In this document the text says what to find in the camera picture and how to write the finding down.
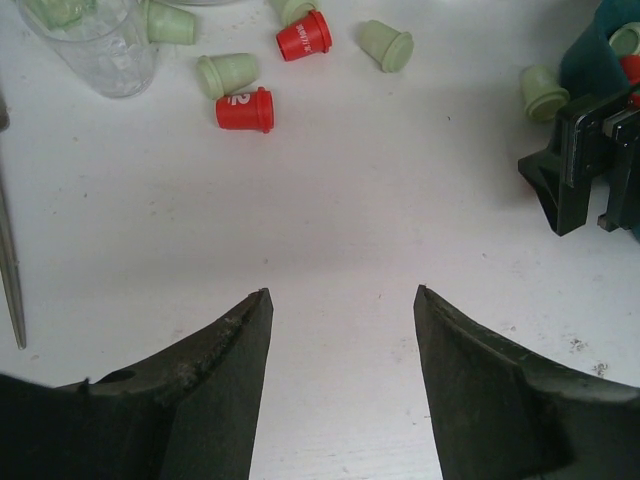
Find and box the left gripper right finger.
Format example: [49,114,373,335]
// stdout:
[414,285,639,479]

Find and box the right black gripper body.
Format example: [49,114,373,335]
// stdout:
[557,89,639,233]

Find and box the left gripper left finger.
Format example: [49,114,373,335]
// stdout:
[1,289,273,479]

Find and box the green capsule far left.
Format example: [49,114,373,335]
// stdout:
[195,53,259,100]

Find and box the red capsule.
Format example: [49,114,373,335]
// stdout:
[215,87,275,133]
[276,10,333,62]

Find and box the silver fork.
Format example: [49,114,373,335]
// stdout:
[0,89,29,351]

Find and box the green capsule upper right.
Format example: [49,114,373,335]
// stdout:
[520,64,571,123]

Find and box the green capsule by plate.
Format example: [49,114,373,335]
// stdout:
[269,0,320,26]

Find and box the green capsule top middle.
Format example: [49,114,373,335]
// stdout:
[357,20,415,73]

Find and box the teal plastic storage basket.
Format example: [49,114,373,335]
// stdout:
[559,0,639,99]

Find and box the clear glass cup left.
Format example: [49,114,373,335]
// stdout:
[16,1,155,98]

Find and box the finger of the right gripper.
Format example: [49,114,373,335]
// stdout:
[518,139,595,236]

